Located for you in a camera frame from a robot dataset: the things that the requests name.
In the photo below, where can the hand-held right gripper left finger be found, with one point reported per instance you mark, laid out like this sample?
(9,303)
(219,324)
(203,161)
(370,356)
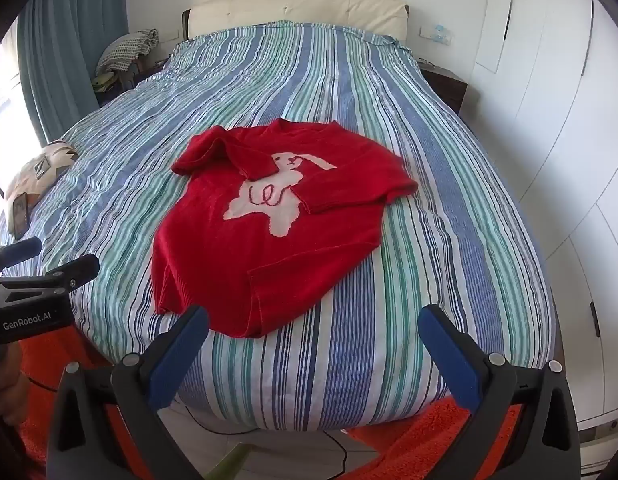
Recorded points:
(178,355)

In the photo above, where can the red sweater with white dog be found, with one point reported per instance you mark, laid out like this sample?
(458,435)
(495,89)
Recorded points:
(269,270)

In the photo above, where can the yellow green cloth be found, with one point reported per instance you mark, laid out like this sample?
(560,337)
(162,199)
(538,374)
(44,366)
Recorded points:
(103,80)

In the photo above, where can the person's left hand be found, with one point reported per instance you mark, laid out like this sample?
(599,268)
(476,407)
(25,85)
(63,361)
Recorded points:
(6,377)

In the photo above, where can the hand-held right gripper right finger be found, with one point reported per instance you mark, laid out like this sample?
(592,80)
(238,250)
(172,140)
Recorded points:
(445,350)

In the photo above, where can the orange shaggy rug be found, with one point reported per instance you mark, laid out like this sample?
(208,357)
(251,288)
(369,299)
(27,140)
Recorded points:
(424,450)

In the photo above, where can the beige patterned pillow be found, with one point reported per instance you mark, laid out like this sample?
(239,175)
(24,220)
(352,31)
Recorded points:
(44,170)

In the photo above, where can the white wardrobe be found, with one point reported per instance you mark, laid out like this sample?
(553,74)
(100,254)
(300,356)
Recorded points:
(564,110)

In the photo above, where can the pile of patterned clothes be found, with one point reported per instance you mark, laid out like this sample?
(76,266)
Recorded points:
(126,47)

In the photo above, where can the white wall socket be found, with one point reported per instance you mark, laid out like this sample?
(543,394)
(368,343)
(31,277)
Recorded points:
(436,34)

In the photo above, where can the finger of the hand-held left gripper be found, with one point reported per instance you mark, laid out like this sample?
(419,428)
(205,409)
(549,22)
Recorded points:
(19,252)
(74,270)

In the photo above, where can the blue green striped bed sheet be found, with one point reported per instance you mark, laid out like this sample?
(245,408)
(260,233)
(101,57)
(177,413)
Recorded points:
(339,85)

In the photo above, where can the cream padded headboard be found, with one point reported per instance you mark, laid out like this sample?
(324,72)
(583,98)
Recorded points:
(289,10)

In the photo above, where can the teal curtain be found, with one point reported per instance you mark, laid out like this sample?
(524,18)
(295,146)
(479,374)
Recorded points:
(64,35)

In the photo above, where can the black smartphone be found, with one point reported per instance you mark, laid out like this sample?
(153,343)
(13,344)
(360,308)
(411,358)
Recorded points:
(21,217)

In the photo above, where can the dark wooden nightstand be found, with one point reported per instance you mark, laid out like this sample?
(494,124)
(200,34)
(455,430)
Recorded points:
(446,87)
(141,74)

